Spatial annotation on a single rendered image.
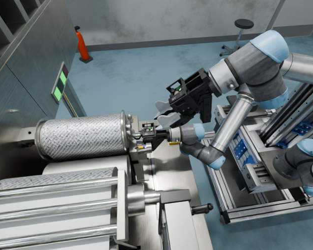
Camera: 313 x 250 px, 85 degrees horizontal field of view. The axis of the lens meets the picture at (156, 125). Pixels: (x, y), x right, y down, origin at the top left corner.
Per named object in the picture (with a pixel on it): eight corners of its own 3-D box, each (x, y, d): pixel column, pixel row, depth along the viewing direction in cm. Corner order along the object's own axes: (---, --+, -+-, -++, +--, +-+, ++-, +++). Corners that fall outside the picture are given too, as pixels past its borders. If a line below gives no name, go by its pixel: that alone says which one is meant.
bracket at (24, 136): (38, 141, 54) (34, 138, 52) (18, 143, 53) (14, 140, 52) (42, 128, 57) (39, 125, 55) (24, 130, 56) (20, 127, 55)
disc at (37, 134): (54, 168, 59) (29, 146, 47) (53, 168, 58) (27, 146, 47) (64, 133, 68) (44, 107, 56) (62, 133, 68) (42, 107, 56)
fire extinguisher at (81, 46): (93, 55, 315) (83, 24, 271) (92, 63, 301) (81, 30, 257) (80, 56, 313) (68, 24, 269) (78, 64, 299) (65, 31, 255)
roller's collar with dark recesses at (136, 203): (146, 217, 38) (144, 211, 33) (119, 220, 38) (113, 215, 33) (144, 188, 42) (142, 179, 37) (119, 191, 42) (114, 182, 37)
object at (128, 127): (132, 126, 64) (133, 144, 61) (126, 126, 64) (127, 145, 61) (129, 115, 58) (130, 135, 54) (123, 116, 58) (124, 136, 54)
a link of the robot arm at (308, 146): (306, 151, 92) (326, 137, 81) (316, 174, 84) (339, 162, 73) (282, 147, 93) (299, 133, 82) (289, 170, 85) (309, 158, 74)
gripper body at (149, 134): (140, 123, 72) (168, 120, 73) (141, 134, 79) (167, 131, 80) (141, 138, 68) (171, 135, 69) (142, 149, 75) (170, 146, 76)
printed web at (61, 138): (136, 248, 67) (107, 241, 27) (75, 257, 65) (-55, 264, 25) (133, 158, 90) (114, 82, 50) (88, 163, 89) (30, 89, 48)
